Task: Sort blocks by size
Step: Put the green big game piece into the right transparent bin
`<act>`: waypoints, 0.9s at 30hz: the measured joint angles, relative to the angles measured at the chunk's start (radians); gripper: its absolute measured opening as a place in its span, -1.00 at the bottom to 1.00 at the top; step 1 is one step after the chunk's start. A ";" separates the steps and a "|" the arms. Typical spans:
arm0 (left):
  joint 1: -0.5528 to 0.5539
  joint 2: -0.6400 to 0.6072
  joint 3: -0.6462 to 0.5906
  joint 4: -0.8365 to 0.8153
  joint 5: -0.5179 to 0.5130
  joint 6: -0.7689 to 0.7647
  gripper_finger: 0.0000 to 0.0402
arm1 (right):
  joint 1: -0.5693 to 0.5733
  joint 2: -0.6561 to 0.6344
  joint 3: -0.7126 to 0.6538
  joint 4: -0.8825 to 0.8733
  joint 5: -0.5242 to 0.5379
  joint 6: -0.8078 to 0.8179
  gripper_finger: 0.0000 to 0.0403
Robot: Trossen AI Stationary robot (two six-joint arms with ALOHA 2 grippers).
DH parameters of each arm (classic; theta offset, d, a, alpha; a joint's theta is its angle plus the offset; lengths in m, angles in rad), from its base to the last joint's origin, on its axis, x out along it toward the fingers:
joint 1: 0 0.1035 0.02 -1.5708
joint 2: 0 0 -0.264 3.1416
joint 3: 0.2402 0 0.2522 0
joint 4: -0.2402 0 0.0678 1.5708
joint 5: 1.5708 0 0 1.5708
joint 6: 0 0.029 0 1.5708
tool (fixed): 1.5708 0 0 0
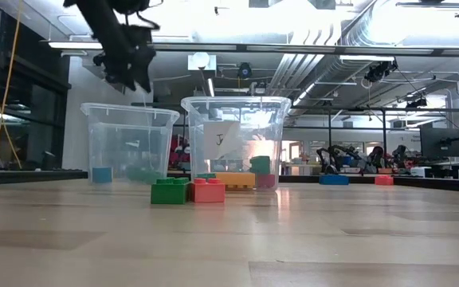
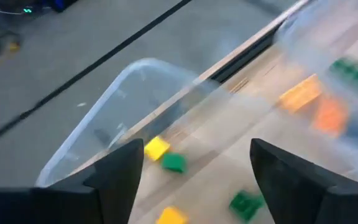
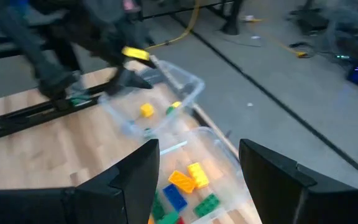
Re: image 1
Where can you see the white paper label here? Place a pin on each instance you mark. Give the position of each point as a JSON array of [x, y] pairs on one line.
[[229, 129]]

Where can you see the white round ceiling fixture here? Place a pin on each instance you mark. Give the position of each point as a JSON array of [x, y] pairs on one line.
[[201, 61]]

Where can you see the silver ceiling duct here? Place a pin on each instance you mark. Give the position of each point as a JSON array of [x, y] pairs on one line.
[[293, 71]]

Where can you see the bright light strip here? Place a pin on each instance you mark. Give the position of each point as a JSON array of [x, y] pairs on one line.
[[74, 45]]

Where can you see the clear plastic bin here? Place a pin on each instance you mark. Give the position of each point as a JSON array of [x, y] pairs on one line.
[[130, 108]]

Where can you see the long red toy block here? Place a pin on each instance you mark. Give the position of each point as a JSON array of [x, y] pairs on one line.
[[266, 181]]

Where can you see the black hanging camera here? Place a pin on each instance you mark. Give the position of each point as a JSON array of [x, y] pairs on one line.
[[381, 71], [244, 70]]

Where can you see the tall blue toy block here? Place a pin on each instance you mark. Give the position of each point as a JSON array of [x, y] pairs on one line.
[[102, 175]]

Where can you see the black computer monitor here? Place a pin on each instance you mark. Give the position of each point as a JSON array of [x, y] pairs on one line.
[[440, 142]]

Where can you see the black metal rack frame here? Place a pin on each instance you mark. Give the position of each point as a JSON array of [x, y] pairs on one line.
[[384, 131]]

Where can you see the clear bin with paper label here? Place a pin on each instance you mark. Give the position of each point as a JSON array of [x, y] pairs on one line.
[[233, 100]]

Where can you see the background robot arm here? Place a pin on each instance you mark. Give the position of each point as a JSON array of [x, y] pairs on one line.
[[335, 157], [401, 153]]

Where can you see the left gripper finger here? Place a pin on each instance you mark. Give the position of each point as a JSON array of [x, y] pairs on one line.
[[128, 77], [145, 73]]

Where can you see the long orange toy block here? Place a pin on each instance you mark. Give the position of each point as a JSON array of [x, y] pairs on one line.
[[235, 180]]

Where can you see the long blue toy block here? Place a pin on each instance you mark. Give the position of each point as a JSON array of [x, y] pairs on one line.
[[334, 180]]

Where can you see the black overhead crossbar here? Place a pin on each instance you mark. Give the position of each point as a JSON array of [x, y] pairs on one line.
[[189, 47]]

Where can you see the long green toy block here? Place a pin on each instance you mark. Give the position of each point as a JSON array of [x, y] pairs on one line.
[[260, 164], [169, 194]]

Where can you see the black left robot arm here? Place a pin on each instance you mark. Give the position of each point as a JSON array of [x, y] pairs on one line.
[[102, 20]]

